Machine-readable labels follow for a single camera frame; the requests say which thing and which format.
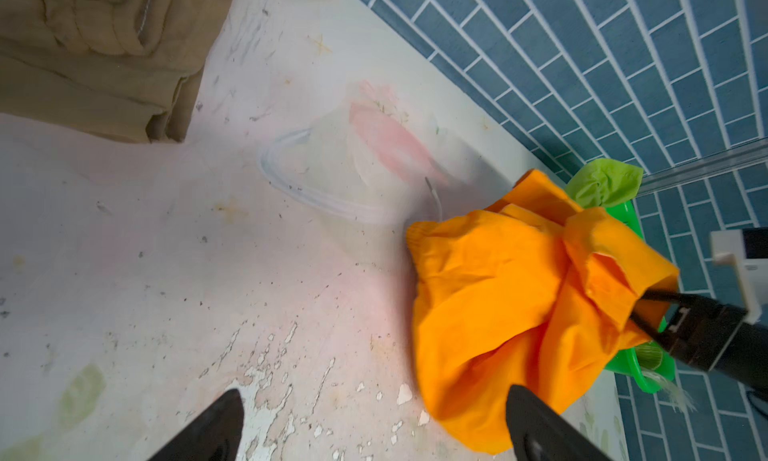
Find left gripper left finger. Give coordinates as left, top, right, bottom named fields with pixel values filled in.
left=149, top=389, right=245, bottom=461

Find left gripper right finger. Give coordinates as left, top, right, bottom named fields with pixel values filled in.
left=506, top=385, right=610, bottom=461

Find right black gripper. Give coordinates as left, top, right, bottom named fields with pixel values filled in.
left=630, top=289, right=767, bottom=392

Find green perforated plastic basket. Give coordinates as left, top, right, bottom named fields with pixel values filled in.
left=606, top=201, right=676, bottom=394

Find orange shorts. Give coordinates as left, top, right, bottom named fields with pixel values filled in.
left=406, top=170, right=679, bottom=455

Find tan drawstring shorts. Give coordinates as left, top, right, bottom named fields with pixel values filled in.
left=1, top=0, right=232, bottom=143

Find light green garment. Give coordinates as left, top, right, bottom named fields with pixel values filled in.
left=565, top=158, right=644, bottom=208

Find right aluminium corner post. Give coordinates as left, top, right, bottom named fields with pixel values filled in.
left=637, top=137, right=767, bottom=196

